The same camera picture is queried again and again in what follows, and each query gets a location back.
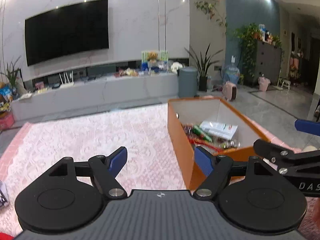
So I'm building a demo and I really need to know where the white foil snack pouch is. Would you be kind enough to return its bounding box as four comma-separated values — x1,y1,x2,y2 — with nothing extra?
200,121,238,140

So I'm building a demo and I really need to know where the green sausage snack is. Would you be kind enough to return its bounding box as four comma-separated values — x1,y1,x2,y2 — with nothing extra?
191,125,213,142

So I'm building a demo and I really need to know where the pink bucket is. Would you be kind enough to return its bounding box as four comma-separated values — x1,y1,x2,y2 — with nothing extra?
258,75,271,92

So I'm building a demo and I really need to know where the dark grey drawer cabinet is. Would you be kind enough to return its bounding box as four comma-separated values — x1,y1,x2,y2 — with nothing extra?
253,41,282,83

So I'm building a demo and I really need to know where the red long snack pack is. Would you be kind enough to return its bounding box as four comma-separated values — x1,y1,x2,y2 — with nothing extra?
183,124,223,153

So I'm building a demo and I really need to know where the orange cardboard box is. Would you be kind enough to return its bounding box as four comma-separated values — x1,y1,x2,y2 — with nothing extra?
168,96,270,190

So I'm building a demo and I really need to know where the pink space heater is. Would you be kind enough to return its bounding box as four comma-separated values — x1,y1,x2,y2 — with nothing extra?
222,81,237,101

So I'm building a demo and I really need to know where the pink lace tablecloth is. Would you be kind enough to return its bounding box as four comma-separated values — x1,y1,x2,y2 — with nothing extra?
0,102,320,240

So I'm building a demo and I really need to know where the blue water jug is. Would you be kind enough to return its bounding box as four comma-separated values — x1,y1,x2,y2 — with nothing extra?
222,55,240,85

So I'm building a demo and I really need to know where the pink storage box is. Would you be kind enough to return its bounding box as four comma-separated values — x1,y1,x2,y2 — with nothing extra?
0,112,15,131

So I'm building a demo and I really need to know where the grey TV console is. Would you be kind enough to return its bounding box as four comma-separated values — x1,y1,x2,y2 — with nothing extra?
11,73,178,121

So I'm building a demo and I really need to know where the hanging vine plant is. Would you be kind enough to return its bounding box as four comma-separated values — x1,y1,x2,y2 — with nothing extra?
195,1,261,78

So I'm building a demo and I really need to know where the white wifi router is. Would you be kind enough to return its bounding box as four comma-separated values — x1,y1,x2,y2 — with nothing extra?
59,72,74,88

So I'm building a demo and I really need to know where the potted long-leaf plant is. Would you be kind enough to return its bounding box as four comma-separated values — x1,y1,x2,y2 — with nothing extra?
185,44,223,92

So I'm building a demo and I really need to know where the grey trash bin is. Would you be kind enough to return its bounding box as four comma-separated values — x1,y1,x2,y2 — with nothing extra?
177,67,198,98

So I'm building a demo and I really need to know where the left potted plant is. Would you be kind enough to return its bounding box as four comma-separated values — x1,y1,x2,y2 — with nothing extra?
1,56,21,96

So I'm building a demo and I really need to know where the teddy bear gift box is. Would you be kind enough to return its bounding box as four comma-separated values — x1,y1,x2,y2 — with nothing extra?
140,50,169,74

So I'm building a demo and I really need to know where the black wall television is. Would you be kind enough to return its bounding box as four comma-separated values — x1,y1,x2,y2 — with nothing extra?
24,0,109,66

